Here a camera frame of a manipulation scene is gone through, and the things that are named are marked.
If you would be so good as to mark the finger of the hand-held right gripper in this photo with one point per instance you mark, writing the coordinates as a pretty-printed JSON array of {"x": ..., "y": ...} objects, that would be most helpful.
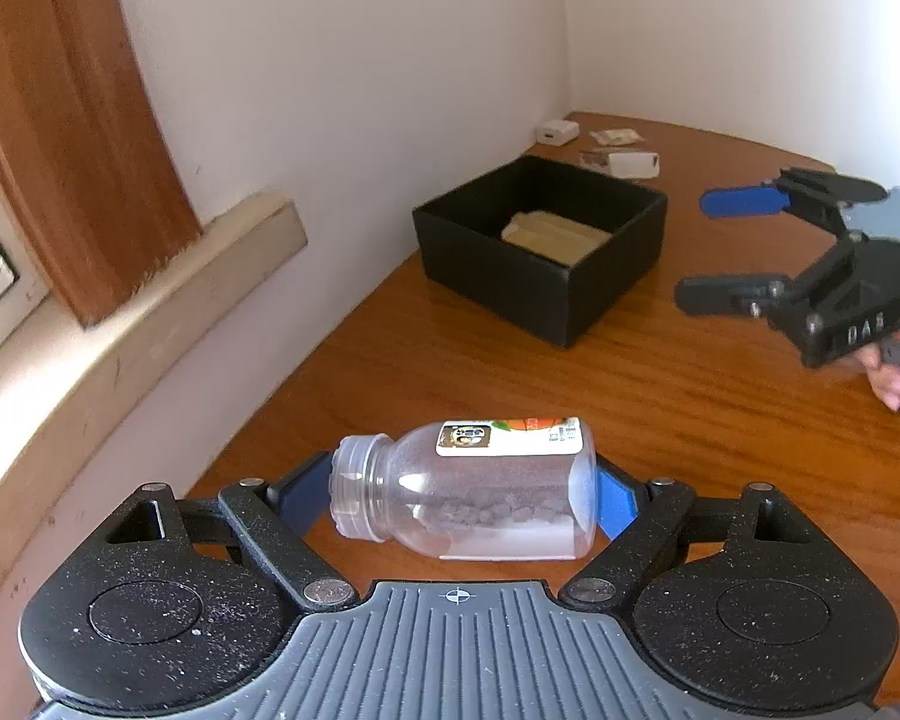
[
  {"x": 720, "y": 295},
  {"x": 742, "y": 200}
]

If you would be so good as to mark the brown wooden board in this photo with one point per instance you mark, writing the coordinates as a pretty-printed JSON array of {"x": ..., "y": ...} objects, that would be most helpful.
[{"x": 67, "y": 127}]

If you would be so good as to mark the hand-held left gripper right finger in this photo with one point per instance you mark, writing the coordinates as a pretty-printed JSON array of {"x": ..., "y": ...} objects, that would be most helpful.
[{"x": 615, "y": 504}]

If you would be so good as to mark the crinkled snack packet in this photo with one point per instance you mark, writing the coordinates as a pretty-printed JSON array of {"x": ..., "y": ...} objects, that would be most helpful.
[{"x": 615, "y": 136}]

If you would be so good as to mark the white charger plug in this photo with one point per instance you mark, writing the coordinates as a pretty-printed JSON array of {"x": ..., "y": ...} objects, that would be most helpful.
[{"x": 556, "y": 132}]

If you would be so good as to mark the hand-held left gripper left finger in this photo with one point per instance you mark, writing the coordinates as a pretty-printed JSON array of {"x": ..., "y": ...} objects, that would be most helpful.
[{"x": 307, "y": 491}]

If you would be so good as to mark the wooden desktop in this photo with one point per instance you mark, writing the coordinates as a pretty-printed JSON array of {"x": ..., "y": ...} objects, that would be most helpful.
[{"x": 682, "y": 405}]

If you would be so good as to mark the white printed sachet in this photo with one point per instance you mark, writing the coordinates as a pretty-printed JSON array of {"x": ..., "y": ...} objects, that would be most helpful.
[{"x": 594, "y": 159}]

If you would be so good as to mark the black storage box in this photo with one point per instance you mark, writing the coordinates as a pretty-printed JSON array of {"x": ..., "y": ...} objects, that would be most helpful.
[{"x": 495, "y": 274}]

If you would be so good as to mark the clear plastic bottle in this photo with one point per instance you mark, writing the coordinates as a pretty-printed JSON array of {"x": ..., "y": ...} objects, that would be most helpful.
[{"x": 480, "y": 484}]

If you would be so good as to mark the beige window ledge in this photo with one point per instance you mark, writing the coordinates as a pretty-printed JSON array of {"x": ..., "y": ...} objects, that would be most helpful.
[{"x": 157, "y": 315}]

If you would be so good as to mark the beige flat packet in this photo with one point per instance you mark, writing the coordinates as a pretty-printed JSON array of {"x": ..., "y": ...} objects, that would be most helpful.
[{"x": 555, "y": 236}]

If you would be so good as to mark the person's right hand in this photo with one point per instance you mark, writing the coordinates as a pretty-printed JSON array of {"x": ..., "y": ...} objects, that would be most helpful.
[{"x": 891, "y": 386}]

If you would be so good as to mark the white rectangular box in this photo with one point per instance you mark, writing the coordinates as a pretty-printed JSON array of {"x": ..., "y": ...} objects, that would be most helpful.
[{"x": 634, "y": 165}]

